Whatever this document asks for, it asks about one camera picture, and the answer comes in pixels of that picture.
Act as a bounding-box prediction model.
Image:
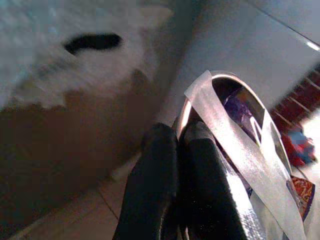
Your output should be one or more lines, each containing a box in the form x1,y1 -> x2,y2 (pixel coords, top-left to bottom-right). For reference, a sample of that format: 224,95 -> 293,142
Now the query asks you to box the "round metal bowl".
174,71 -> 316,240

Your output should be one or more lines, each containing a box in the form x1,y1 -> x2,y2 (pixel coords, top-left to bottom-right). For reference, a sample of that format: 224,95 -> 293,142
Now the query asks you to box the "red and blue bag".
282,126 -> 317,167

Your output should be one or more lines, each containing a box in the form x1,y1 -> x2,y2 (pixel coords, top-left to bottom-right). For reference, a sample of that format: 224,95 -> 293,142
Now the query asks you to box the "translucent tape strip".
184,69 -> 307,240

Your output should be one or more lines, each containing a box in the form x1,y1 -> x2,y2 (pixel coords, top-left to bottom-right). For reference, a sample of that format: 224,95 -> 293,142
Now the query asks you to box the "red orange snack packet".
289,176 -> 316,221

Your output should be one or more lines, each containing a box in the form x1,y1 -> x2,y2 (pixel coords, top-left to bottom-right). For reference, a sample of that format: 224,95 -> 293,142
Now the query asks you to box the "purple snack packet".
223,87 -> 266,146

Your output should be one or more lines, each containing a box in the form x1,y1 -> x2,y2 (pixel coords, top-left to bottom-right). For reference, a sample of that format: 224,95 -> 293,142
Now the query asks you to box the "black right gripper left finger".
112,123 -> 179,240

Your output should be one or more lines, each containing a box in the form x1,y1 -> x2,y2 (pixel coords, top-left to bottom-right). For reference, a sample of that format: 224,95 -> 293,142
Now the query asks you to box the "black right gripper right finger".
178,122 -> 248,240

